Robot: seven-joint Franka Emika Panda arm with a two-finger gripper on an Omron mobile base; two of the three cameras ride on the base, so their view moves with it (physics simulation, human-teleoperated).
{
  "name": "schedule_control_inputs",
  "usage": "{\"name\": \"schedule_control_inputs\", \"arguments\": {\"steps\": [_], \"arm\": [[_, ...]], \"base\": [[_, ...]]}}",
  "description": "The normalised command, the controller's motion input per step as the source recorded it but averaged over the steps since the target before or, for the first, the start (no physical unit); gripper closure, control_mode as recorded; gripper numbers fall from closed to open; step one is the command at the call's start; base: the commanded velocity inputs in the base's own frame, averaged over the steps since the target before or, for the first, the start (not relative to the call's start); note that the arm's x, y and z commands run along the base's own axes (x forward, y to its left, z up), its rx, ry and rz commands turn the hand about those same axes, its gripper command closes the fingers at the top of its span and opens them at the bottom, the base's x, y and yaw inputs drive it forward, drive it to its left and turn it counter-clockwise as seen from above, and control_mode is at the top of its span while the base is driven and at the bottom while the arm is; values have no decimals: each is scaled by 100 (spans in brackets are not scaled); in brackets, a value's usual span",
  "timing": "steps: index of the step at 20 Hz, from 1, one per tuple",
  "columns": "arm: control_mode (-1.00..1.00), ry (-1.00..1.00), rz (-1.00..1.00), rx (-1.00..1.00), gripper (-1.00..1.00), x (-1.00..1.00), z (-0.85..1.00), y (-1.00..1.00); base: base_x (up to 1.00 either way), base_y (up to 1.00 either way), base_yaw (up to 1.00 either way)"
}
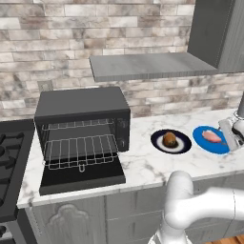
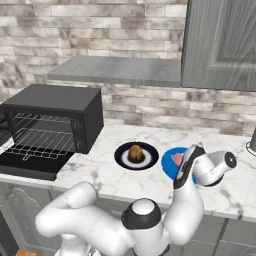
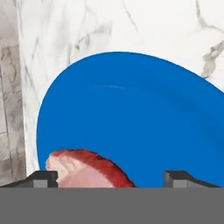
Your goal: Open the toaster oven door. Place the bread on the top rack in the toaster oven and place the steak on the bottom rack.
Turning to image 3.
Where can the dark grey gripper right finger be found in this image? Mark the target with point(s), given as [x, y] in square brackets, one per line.
[178, 179]

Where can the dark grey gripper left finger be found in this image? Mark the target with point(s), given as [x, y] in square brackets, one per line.
[43, 178]

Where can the red raw steak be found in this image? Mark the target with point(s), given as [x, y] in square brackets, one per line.
[87, 172]

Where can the blue plate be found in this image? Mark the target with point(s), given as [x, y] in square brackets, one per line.
[137, 116]

